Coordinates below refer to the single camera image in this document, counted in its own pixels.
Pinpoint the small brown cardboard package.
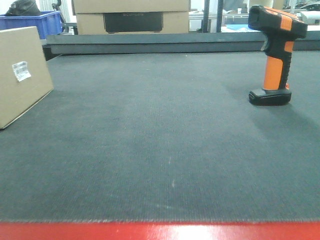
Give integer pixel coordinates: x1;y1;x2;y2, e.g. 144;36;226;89
0;26;54;129

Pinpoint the large cardboard box black window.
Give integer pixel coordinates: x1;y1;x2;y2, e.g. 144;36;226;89
73;0;190;35

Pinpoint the orange black barcode scanner gun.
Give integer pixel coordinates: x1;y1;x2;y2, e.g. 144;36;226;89
248;5;308;106

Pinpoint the blue plastic bin with bag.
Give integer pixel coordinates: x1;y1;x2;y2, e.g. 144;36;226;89
0;11;63;40

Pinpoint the black bag in bin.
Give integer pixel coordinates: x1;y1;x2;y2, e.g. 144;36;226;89
4;0;41;17

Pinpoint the red metal table frame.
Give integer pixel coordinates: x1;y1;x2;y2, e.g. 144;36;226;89
0;222;320;240

